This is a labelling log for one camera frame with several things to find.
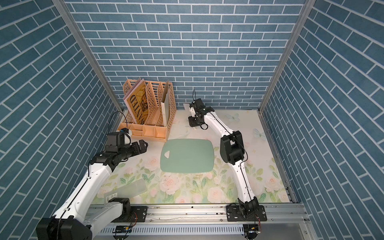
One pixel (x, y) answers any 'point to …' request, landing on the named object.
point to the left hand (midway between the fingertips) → (144, 145)
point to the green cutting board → (187, 156)
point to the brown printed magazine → (136, 99)
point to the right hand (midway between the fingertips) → (193, 123)
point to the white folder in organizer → (165, 106)
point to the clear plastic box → (128, 190)
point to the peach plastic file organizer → (153, 128)
